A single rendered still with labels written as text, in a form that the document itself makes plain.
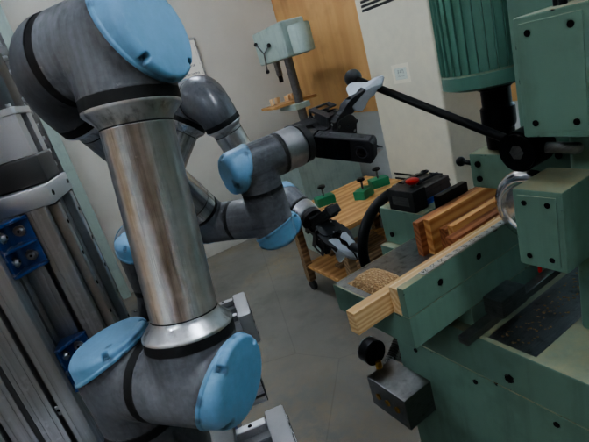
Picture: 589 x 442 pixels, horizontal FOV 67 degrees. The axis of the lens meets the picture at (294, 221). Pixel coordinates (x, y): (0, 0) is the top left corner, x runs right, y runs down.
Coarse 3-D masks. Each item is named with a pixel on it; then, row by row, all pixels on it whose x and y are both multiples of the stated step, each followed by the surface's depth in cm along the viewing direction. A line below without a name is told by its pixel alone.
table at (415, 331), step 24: (408, 240) 98; (384, 264) 91; (408, 264) 88; (504, 264) 83; (528, 264) 87; (336, 288) 88; (456, 288) 76; (480, 288) 80; (432, 312) 74; (456, 312) 77; (408, 336) 73; (432, 336) 75
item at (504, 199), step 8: (536, 168) 67; (512, 176) 69; (520, 176) 68; (528, 176) 67; (504, 184) 71; (512, 184) 70; (496, 192) 73; (504, 192) 71; (512, 192) 71; (496, 200) 73; (504, 200) 72; (512, 200) 71; (504, 208) 73; (512, 208) 72; (504, 216) 73; (512, 216) 72; (512, 224) 73
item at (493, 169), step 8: (480, 152) 86; (488, 152) 84; (496, 152) 83; (472, 160) 87; (480, 160) 85; (488, 160) 84; (496, 160) 82; (472, 168) 88; (480, 168) 86; (488, 168) 85; (496, 168) 83; (504, 168) 82; (472, 176) 88; (480, 176) 86; (488, 176) 85; (496, 176) 84; (504, 176) 82; (480, 184) 88; (488, 184) 86; (496, 184) 84
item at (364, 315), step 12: (480, 228) 85; (420, 264) 79; (384, 288) 75; (372, 300) 72; (384, 300) 73; (348, 312) 71; (360, 312) 70; (372, 312) 72; (384, 312) 73; (360, 324) 71; (372, 324) 72
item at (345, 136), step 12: (324, 132) 80; (336, 132) 80; (324, 144) 80; (336, 144) 79; (348, 144) 78; (360, 144) 77; (372, 144) 76; (324, 156) 82; (336, 156) 81; (348, 156) 79; (360, 156) 78; (372, 156) 77
